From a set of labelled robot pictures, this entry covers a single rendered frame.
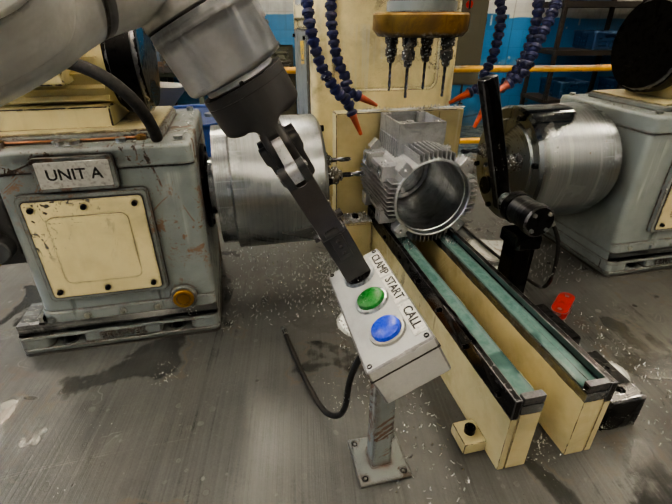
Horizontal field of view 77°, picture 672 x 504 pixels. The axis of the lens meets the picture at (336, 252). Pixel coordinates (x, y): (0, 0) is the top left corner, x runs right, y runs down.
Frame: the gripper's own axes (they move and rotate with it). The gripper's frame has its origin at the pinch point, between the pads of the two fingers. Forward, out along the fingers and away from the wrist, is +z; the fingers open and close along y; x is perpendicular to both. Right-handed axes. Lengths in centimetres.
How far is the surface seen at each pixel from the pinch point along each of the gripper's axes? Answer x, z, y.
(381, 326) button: 0.3, 3.2, -10.0
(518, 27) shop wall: -319, 151, 509
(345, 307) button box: 2.9, 4.0, -3.8
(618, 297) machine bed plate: -45, 57, 20
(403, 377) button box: 0.8, 6.6, -13.5
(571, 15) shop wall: -384, 170, 500
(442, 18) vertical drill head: -33, -8, 37
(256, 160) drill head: 6.0, -4.7, 32.0
